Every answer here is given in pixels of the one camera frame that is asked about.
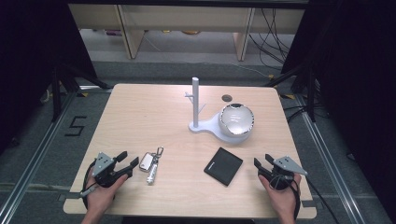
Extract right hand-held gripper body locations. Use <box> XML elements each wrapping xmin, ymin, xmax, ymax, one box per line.
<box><xmin>259</xmin><ymin>155</ymin><xmax>308</xmax><ymax>190</ymax></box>

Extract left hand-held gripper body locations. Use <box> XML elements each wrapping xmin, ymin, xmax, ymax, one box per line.
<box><xmin>91</xmin><ymin>151</ymin><xmax>129</xmax><ymax>189</ymax></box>

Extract silver car key fob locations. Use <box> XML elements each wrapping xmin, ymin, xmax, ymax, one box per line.
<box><xmin>138</xmin><ymin>146</ymin><xmax>165</xmax><ymax>186</ymax></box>

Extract black wallet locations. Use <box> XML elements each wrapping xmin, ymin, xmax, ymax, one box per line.
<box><xmin>204</xmin><ymin>147</ymin><xmax>244</xmax><ymax>187</ymax></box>

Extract white bowl with patterned rim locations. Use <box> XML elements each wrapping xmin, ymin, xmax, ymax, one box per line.
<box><xmin>218</xmin><ymin>103</ymin><xmax>255</xmax><ymax>137</ymax></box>

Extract white key hanger stand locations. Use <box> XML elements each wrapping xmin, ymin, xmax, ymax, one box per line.
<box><xmin>184</xmin><ymin>77</ymin><xmax>251</xmax><ymax>145</ymax></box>

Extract person's right hand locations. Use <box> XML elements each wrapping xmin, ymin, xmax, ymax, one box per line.
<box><xmin>258</xmin><ymin>172</ymin><xmax>303</xmax><ymax>220</ymax></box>

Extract person's left hand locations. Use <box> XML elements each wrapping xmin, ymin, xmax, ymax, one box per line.
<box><xmin>85</xmin><ymin>169</ymin><xmax>129</xmax><ymax>217</ymax></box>

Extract wooden table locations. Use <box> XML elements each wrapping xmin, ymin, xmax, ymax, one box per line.
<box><xmin>63</xmin><ymin>83</ymin><xmax>318</xmax><ymax>220</ymax></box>

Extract black metal stand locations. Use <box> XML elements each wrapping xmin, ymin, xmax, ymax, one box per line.
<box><xmin>50</xmin><ymin>60</ymin><xmax>114</xmax><ymax>123</ymax></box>
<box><xmin>264</xmin><ymin>60</ymin><xmax>326</xmax><ymax>123</ymax></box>

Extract beige wooden cabinet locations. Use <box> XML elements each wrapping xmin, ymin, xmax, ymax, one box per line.
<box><xmin>67</xmin><ymin>3</ymin><xmax>305</xmax><ymax>62</ymax></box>

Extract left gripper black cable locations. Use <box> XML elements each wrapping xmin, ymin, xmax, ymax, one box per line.
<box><xmin>78</xmin><ymin>159</ymin><xmax>116</xmax><ymax>210</ymax></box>

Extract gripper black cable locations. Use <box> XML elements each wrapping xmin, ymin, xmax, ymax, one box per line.
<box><xmin>78</xmin><ymin>159</ymin><xmax>116</xmax><ymax>210</ymax></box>
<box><xmin>268</xmin><ymin>174</ymin><xmax>341</xmax><ymax>224</ymax></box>

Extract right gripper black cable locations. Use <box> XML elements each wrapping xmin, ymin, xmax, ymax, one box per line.
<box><xmin>268</xmin><ymin>174</ymin><xmax>341</xmax><ymax>224</ymax></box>

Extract black floor cables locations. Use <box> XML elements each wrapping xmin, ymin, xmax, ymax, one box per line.
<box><xmin>247</xmin><ymin>7</ymin><xmax>296</xmax><ymax>70</ymax></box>

